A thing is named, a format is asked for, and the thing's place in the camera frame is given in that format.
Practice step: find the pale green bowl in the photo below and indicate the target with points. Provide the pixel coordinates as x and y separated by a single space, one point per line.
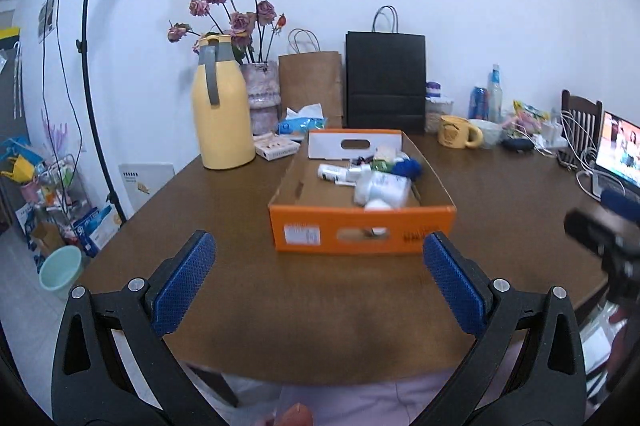
490 134

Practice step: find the blue soda can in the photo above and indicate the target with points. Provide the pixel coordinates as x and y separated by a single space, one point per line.
478 104

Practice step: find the clear glass bottle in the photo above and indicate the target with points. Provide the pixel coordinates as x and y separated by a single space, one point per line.
495 99

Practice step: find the blue white cartons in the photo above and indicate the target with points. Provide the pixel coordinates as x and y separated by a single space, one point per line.
95 228

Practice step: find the pale green bucket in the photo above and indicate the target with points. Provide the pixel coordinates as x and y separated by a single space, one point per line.
60 276

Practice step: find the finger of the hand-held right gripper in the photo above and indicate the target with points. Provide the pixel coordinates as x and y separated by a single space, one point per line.
622 203

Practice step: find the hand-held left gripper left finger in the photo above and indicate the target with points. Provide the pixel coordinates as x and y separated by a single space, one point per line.
185 281

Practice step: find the dried pink flowers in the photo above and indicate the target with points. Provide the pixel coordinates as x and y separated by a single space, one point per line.
242 24

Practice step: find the person's left hand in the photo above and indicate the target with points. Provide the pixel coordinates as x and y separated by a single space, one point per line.
295 415

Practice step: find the small brown cardboard carton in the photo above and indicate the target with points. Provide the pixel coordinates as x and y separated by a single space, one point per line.
47 237

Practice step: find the black chair back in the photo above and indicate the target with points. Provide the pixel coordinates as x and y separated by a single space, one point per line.
385 76

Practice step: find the small white brown carton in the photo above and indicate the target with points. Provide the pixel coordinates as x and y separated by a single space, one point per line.
275 149

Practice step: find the wall poster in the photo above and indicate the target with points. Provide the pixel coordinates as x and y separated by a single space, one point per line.
47 16

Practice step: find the person's right forearm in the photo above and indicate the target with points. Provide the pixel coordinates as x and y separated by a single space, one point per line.
624 366

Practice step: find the orange red cardboard box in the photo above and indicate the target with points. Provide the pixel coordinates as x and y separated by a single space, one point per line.
425 231

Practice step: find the translucent cotton bud box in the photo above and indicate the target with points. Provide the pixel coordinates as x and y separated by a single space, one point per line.
385 186

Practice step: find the person's right hand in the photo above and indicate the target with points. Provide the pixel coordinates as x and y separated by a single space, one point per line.
618 315

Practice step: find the white flat carton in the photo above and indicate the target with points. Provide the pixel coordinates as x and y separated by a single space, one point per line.
150 191

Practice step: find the purple white jar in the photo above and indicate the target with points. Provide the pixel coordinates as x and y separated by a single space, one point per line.
434 90

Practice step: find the pink mottled vase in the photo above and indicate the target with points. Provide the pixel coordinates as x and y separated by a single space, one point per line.
262 96

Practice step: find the clear seed storage container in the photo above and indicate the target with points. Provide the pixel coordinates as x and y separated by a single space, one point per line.
439 111

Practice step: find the white spray bottle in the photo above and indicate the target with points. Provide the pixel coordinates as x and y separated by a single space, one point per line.
332 172

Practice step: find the silver laptop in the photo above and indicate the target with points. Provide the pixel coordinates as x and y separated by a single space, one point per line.
620 146

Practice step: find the yellow thermos jug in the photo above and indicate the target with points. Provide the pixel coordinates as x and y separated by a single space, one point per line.
225 121

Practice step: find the brown paper bag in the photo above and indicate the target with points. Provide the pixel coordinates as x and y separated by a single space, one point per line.
310 86

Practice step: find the blue tissue pack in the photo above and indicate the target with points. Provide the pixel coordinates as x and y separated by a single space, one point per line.
300 125

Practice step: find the navy blue pouch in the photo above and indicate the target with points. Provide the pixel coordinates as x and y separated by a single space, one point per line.
517 145

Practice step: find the yellow bear mug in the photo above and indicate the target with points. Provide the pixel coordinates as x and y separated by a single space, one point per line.
452 131

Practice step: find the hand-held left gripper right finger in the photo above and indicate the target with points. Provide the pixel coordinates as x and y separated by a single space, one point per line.
452 286

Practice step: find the colourful snack packet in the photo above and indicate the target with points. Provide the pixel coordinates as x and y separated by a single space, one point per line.
530 111

